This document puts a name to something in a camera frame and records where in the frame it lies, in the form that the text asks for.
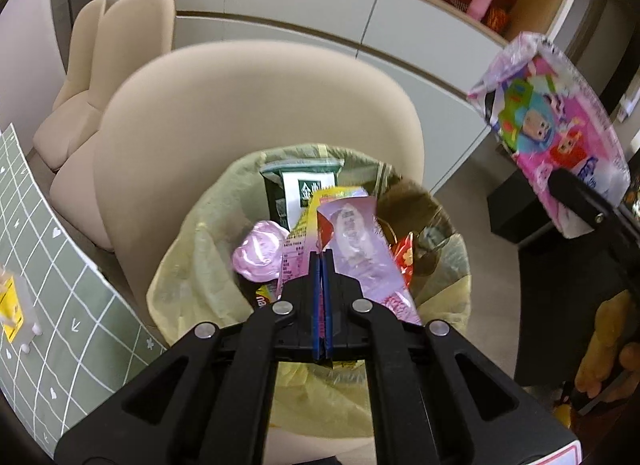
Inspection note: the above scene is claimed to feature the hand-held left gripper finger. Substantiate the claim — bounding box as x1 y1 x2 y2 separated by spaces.
54 250 323 465
324 249 581 465

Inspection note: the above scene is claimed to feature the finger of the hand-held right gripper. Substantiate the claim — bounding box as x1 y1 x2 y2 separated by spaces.
547 167 622 226

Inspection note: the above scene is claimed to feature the translucent pink wrapper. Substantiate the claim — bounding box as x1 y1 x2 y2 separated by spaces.
316 195 422 326

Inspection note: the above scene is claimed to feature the pink cartoon packet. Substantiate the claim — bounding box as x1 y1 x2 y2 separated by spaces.
467 31 632 238

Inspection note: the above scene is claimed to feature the red snack packet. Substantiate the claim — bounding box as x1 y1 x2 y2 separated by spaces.
390 232 416 291

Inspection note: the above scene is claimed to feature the yellow trash bag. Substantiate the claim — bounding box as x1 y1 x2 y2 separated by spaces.
146 144 473 441

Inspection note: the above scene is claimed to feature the green white packet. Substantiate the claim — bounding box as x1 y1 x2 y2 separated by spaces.
260 159 343 233

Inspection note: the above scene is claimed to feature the person's right hand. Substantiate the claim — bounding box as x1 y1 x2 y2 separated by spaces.
574 289 640 400

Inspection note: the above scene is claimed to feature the yellow snack packet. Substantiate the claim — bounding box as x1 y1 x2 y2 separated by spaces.
255 285 281 313

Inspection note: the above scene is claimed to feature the yellow pink printed packet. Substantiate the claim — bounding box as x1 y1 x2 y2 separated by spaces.
280 186 366 296

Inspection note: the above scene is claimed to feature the beige chair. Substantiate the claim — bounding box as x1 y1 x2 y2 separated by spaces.
92 40 426 465
32 0 107 173
50 0 176 252

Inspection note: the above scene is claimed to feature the green grid tablecloth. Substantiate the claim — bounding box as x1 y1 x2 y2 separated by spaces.
0 125 168 458

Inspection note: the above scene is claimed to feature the wooden shelf cabinet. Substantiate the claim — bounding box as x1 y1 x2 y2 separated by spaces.
92 0 591 196

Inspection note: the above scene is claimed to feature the white yellow toy dispenser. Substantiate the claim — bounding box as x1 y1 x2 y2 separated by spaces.
0 267 43 353

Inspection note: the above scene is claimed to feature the white wall switch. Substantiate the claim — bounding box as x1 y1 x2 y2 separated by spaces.
617 80 640 120

